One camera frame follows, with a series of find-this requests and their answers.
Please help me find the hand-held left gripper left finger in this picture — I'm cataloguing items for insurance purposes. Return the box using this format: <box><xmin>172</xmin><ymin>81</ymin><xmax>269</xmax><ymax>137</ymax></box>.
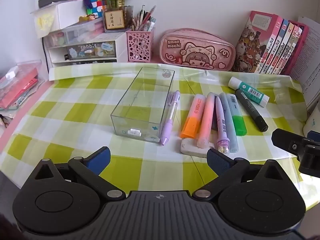
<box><xmin>32</xmin><ymin>146</ymin><xmax>127</xmax><ymax>202</ymax></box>

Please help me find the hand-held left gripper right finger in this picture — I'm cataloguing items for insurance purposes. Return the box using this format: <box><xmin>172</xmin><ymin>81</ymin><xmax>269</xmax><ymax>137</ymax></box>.
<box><xmin>191</xmin><ymin>148</ymin><xmax>285</xmax><ymax>202</ymax></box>

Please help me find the grey-blue highlighter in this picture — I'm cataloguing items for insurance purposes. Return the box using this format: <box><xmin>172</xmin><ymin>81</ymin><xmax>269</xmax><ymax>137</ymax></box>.
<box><xmin>219</xmin><ymin>92</ymin><xmax>239</xmax><ymax>153</ymax></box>

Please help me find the purple cartoon pen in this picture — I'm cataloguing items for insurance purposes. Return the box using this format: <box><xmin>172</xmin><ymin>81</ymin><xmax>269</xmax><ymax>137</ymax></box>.
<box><xmin>215</xmin><ymin>96</ymin><xmax>231</xmax><ymax>154</ymax></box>

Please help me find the black marker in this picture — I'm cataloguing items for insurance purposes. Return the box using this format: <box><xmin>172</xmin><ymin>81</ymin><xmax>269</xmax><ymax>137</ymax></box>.
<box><xmin>235</xmin><ymin>89</ymin><xmax>269</xmax><ymax>132</ymax></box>

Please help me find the pink highlighter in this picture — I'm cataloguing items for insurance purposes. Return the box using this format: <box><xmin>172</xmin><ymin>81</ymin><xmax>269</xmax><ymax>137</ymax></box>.
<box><xmin>197</xmin><ymin>92</ymin><xmax>216</xmax><ymax>149</ymax></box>

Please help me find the green highlighter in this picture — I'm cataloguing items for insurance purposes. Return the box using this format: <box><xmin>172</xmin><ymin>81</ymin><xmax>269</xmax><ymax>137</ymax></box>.
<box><xmin>226</xmin><ymin>94</ymin><xmax>248</xmax><ymax>137</ymax></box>

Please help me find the orange highlighter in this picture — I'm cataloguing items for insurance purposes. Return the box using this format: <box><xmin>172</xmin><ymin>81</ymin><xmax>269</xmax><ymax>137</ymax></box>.
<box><xmin>180</xmin><ymin>94</ymin><xmax>207</xmax><ymax>139</ymax></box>

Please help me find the white and teal glue stick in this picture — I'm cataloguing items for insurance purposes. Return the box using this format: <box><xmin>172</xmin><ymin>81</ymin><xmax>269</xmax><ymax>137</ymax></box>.
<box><xmin>228</xmin><ymin>77</ymin><xmax>270</xmax><ymax>108</ymax></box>

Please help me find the purple retractable pen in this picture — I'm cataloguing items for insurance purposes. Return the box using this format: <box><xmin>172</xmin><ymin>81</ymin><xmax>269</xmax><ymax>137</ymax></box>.
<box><xmin>159</xmin><ymin>91</ymin><xmax>181</xmax><ymax>146</ymax></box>

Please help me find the clear plastic box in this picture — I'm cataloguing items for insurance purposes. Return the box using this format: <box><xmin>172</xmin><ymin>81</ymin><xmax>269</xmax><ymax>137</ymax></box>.
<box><xmin>110</xmin><ymin>66</ymin><xmax>175</xmax><ymax>144</ymax></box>

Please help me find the white container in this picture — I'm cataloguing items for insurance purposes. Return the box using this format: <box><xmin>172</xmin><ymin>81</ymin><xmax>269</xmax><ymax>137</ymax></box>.
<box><xmin>303</xmin><ymin>110</ymin><xmax>320</xmax><ymax>140</ymax></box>

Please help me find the white eraser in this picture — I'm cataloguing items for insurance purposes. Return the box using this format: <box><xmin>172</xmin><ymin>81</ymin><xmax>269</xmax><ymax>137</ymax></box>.
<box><xmin>180</xmin><ymin>139</ymin><xmax>209</xmax><ymax>158</ymax></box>

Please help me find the green checked tablecloth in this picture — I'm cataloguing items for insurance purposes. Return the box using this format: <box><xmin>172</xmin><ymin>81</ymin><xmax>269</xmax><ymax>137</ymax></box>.
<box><xmin>0</xmin><ymin>61</ymin><xmax>320</xmax><ymax>210</ymax></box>

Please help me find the open white paper book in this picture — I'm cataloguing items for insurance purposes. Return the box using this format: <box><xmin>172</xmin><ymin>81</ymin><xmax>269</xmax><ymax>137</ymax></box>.
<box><xmin>290</xmin><ymin>15</ymin><xmax>320</xmax><ymax>110</ymax></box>

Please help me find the magenta book slipcase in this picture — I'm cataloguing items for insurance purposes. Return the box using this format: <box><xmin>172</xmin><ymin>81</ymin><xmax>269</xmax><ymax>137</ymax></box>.
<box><xmin>286</xmin><ymin>20</ymin><xmax>313</xmax><ymax>77</ymax></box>

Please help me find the stack of pink booklets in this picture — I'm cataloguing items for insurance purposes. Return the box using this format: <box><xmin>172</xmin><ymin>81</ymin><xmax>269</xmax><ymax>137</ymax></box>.
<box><xmin>0</xmin><ymin>60</ymin><xmax>42</xmax><ymax>111</ymax></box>

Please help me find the pink cartoon pencil case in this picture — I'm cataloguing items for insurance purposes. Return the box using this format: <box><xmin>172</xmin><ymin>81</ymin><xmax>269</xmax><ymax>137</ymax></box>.
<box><xmin>159</xmin><ymin>28</ymin><xmax>236</xmax><ymax>72</ymax></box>

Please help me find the white drawer organiser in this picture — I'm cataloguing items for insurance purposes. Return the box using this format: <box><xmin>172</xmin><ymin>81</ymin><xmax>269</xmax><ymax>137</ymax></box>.
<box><xmin>46</xmin><ymin>31</ymin><xmax>129</xmax><ymax>65</ymax></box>

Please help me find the pink perforated pen holder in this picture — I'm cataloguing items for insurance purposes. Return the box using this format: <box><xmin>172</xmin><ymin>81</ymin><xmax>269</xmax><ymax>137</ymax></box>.
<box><xmin>126</xmin><ymin>29</ymin><xmax>154</xmax><ymax>63</ymax></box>

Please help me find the clear storage box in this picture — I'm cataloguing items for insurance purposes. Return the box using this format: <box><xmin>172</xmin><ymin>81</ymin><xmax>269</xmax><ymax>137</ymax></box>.
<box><xmin>42</xmin><ymin>20</ymin><xmax>105</xmax><ymax>48</ymax></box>

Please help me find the beige framed plaque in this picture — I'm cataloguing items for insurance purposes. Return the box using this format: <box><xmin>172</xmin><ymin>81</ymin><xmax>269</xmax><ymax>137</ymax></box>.
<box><xmin>104</xmin><ymin>9</ymin><xmax>125</xmax><ymax>30</ymax></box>

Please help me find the glass vase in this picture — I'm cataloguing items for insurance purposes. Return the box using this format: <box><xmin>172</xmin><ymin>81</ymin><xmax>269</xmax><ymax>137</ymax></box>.
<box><xmin>103</xmin><ymin>5</ymin><xmax>134</xmax><ymax>33</ymax></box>

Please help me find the bunch of pens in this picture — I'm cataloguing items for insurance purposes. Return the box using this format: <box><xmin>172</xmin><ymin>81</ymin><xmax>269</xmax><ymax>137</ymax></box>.
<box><xmin>131</xmin><ymin>4</ymin><xmax>158</xmax><ymax>32</ymax></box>

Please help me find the white box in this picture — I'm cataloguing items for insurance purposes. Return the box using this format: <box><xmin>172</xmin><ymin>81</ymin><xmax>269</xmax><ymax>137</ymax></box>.
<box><xmin>31</xmin><ymin>1</ymin><xmax>88</xmax><ymax>29</ymax></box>

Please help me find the colourful puzzle cube stack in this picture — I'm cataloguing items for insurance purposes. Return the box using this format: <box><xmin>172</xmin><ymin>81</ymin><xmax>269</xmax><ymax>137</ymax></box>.
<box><xmin>86</xmin><ymin>0</ymin><xmax>108</xmax><ymax>18</ymax></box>

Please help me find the black cable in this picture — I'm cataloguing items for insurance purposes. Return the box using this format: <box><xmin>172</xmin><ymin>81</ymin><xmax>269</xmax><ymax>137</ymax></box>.
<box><xmin>41</xmin><ymin>0</ymin><xmax>50</xmax><ymax>67</ymax></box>

